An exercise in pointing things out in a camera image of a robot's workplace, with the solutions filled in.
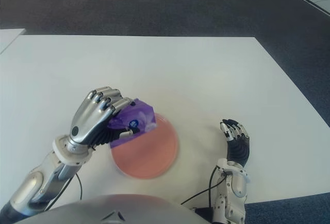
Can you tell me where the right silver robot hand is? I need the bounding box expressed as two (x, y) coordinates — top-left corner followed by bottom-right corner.
(219, 118), (251, 168)

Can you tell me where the purple tissue paper pack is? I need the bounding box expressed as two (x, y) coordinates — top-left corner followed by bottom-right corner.
(107, 98), (158, 149)

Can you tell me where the round pink plate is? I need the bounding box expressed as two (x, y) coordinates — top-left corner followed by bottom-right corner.
(110, 113), (179, 180)

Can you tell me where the grey robot torso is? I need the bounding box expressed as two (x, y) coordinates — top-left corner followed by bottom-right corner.
(43, 194), (201, 224)

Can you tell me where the neighbouring white table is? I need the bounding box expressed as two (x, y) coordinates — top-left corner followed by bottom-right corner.
(0, 28), (26, 55)

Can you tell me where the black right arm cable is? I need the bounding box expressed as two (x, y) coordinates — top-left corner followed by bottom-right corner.
(179, 168), (228, 206)

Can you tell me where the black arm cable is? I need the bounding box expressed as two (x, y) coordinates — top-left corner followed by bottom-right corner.
(179, 168), (228, 206)
(75, 173), (84, 201)

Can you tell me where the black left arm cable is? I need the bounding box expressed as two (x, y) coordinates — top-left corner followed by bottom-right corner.
(75, 173), (84, 201)

